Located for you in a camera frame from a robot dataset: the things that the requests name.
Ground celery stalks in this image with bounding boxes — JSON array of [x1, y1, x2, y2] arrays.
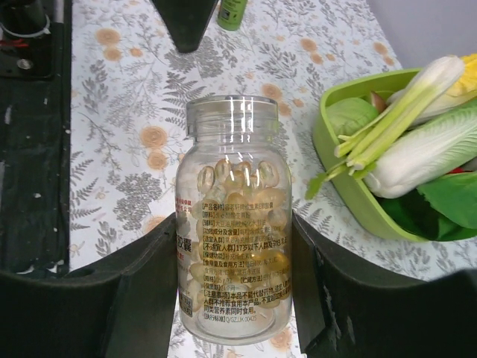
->
[[305, 55, 467, 201]]

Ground bok choy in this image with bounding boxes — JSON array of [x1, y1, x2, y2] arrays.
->
[[378, 172, 476, 242]]

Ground yellow leafy cabbage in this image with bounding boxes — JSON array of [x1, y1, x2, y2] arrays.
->
[[411, 53, 476, 127]]

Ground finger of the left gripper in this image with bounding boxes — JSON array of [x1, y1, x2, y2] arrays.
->
[[151, 0, 218, 53]]

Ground napa cabbage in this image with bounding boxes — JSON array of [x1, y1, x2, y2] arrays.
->
[[364, 100, 476, 198]]

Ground green pill bottle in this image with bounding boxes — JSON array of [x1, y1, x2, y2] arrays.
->
[[217, 0, 247, 31]]

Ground green plastic basket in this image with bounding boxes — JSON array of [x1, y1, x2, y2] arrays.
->
[[312, 68, 427, 242]]

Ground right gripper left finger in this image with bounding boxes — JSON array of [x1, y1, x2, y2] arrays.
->
[[1, 216, 177, 357]]

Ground round green cabbage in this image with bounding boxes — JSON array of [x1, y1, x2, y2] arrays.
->
[[326, 98, 379, 136]]

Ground floral table mat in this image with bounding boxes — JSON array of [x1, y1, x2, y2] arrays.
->
[[69, 0, 477, 358]]

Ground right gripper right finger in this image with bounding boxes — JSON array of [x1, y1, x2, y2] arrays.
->
[[292, 216, 476, 357]]

